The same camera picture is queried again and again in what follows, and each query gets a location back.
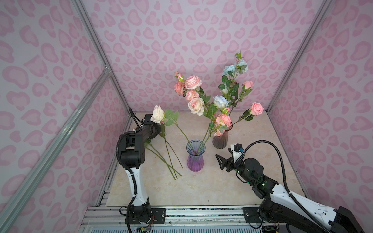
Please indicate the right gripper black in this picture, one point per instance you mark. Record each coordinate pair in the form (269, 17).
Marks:
(228, 163)

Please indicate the pink grey glass vase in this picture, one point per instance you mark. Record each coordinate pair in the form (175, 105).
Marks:
(222, 141)

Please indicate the blue purple glass vase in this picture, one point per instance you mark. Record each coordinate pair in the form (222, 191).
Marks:
(195, 149)

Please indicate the pink peach rose spray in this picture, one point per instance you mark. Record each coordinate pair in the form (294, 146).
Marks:
(223, 120)

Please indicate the white blue artificial rose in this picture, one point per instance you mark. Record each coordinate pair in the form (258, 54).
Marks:
(218, 101)

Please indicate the cream rose single stem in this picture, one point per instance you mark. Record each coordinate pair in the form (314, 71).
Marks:
(166, 118)

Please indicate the pale blue flower spray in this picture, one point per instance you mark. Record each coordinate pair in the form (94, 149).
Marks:
(231, 74)

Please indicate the pink white peony spray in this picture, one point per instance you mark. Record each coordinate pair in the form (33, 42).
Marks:
(197, 100)

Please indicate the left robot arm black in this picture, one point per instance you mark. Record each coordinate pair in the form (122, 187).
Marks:
(130, 154)

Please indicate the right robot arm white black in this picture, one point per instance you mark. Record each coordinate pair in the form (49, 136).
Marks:
(282, 205)

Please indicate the cream white rose stem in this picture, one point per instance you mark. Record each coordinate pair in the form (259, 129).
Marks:
(166, 159)

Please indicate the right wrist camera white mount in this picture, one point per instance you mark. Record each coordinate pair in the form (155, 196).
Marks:
(237, 153)

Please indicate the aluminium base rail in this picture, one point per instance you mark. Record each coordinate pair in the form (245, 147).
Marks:
(182, 219)

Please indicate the aluminium diagonal frame bar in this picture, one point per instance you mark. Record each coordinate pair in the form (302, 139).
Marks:
(21, 197)

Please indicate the aluminium corner frame post right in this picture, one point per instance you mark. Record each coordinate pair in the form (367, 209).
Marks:
(322, 13)

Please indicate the aluminium corner frame post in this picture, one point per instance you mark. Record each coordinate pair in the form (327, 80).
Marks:
(322, 13)
(88, 25)

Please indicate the aluminium corner frame post left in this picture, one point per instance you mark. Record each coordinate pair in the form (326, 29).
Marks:
(88, 25)

